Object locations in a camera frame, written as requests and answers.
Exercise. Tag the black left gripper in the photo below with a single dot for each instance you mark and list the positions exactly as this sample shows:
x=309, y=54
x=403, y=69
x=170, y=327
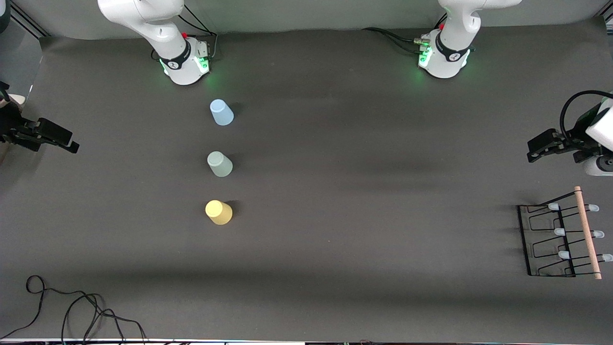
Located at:
x=571, y=144

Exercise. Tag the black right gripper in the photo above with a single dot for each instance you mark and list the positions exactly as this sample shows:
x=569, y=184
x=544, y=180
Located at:
x=10, y=127

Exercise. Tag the pale green plastic cup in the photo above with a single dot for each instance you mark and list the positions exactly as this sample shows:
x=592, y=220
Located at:
x=220, y=165

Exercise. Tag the yellow plastic cup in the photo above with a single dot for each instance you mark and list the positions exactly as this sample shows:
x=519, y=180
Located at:
x=219, y=212

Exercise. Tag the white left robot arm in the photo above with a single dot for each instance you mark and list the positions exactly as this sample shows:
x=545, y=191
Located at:
x=448, y=57

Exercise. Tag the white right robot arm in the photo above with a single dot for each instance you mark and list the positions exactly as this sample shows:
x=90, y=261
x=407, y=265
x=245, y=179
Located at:
x=177, y=67

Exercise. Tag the pale blue plastic cup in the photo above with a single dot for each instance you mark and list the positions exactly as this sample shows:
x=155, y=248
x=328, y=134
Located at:
x=221, y=114

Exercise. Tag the beige box with white lid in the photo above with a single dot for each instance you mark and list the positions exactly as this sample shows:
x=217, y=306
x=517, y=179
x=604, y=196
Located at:
x=17, y=99

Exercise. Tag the dark grey table mat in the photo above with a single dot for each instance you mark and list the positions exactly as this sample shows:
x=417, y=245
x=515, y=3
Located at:
x=335, y=263

